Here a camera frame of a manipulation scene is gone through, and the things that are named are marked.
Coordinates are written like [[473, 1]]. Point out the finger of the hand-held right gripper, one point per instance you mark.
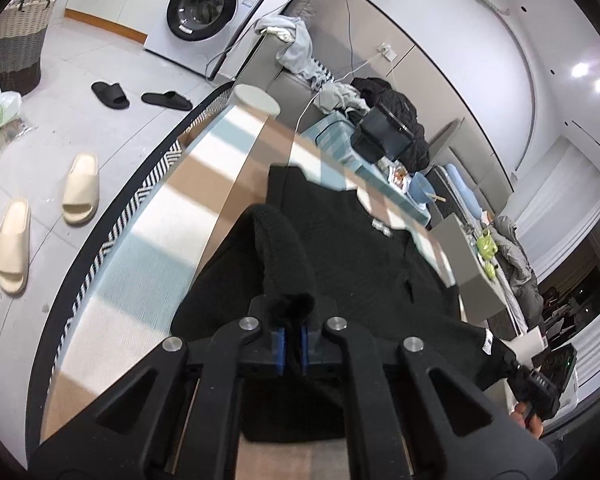
[[514, 367]]

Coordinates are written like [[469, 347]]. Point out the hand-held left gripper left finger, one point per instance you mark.
[[280, 355]]

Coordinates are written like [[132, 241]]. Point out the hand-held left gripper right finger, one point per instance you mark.
[[304, 355]]

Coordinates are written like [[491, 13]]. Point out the black knit sweater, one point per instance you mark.
[[340, 250]]

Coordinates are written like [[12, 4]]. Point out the person's right forearm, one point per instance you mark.
[[535, 455]]

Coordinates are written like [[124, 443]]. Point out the person's right hand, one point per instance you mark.
[[530, 425]]

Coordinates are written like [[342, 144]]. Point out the dark window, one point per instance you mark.
[[575, 295]]

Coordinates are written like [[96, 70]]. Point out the grey clothing on bed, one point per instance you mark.
[[520, 270]]

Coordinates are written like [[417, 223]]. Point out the small green toy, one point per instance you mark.
[[490, 269]]

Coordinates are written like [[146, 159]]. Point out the beige nightstand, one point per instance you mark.
[[470, 270]]

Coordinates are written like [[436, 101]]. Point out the green toy figure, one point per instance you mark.
[[486, 244]]

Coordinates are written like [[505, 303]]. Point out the white curtain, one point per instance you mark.
[[565, 210]]

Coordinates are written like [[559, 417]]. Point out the checked tablecloth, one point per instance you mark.
[[180, 220]]

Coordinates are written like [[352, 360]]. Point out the blue pillow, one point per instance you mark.
[[462, 187]]

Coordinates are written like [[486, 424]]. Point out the blue bowl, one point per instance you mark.
[[421, 189]]

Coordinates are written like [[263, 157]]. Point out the plate of food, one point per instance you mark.
[[399, 177]]

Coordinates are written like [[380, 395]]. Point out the grey padded headboard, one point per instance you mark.
[[480, 160]]

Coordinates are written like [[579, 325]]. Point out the side table with blue cloth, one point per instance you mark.
[[330, 135]]

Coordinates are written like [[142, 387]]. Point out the black jacket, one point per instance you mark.
[[415, 135]]

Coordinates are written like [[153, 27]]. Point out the cream round stool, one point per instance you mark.
[[256, 101]]

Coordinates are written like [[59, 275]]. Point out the grey sofa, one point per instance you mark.
[[292, 100]]

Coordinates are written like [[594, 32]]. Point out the cream slipper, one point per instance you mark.
[[81, 187], [12, 247]]

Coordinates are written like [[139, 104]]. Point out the grey-green garment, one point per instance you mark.
[[340, 95]]

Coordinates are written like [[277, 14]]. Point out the black slipper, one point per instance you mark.
[[167, 101], [111, 95]]

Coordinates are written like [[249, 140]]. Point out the light grey garment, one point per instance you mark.
[[292, 45]]

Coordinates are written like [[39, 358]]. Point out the white washing machine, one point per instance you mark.
[[200, 10]]

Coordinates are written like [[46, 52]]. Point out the woven laundry basket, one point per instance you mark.
[[20, 40]]

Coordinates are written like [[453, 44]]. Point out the white wall socket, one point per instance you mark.
[[387, 52]]

